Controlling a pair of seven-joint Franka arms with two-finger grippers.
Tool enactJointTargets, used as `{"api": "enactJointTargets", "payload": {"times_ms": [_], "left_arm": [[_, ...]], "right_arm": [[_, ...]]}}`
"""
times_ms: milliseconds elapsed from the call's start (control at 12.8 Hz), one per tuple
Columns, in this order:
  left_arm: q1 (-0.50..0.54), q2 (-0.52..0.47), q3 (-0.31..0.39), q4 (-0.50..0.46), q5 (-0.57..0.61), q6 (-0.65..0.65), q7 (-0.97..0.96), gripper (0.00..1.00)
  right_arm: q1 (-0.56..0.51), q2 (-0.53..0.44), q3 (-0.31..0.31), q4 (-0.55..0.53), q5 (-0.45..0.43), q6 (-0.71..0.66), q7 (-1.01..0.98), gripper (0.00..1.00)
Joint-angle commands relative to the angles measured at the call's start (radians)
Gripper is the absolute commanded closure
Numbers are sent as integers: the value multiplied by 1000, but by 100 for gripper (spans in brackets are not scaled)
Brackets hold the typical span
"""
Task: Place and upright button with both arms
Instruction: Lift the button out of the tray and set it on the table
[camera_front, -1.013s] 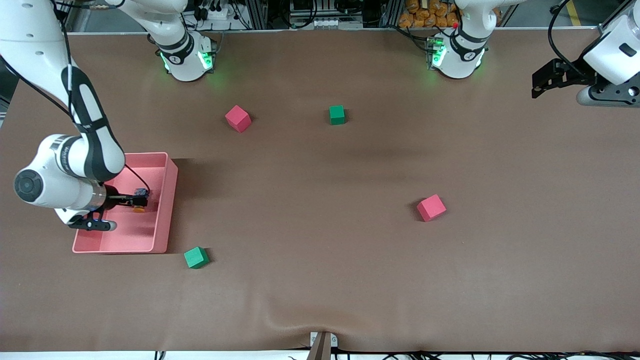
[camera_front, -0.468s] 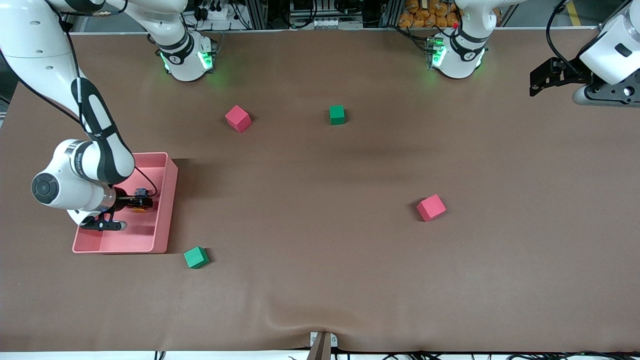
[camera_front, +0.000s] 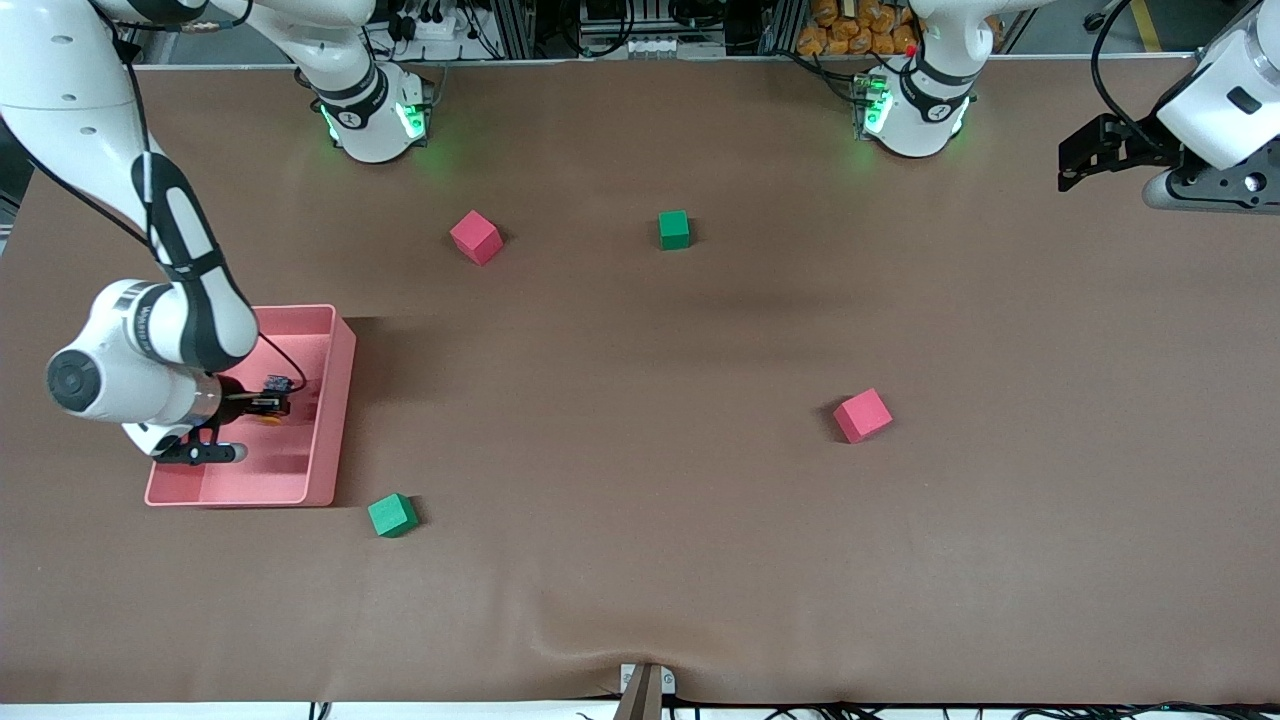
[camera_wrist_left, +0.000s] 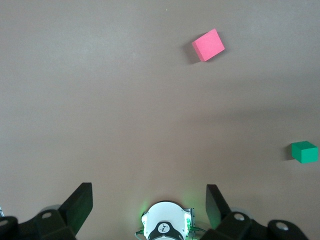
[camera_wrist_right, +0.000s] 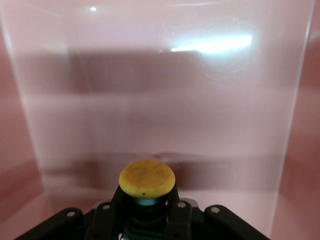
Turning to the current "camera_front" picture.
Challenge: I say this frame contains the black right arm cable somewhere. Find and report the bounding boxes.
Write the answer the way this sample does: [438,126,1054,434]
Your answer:
[85,0,308,396]

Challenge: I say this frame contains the pink plastic tray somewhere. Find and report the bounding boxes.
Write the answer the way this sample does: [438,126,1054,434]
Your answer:
[145,304,357,508]

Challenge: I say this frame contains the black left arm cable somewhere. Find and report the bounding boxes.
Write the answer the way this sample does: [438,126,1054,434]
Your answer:
[1090,0,1166,146]

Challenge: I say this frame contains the bag of orange items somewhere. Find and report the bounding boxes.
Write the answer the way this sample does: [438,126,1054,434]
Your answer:
[797,0,921,57]

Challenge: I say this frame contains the office chair caster base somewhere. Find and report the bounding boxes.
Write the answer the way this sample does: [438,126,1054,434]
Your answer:
[1065,0,1121,48]

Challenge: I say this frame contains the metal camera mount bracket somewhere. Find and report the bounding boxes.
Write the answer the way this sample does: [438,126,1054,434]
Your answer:
[620,662,677,720]

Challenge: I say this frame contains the pink foam cube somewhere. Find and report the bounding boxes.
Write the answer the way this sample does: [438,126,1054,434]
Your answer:
[449,210,504,267]
[833,388,894,444]

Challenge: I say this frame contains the white power strip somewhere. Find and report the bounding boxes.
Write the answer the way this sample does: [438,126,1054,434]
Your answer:
[385,5,481,41]

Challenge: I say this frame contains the yellow push button black body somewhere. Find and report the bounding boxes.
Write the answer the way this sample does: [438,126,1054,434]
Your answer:
[262,375,298,427]

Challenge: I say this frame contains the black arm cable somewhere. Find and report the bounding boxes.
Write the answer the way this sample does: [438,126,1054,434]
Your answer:
[1090,0,1166,146]
[85,0,308,396]

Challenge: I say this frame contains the aluminium frame post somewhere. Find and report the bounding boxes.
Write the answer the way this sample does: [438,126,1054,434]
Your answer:
[490,0,536,59]

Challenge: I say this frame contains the white terminal block row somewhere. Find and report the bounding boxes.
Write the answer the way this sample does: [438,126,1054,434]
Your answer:
[580,35,726,59]

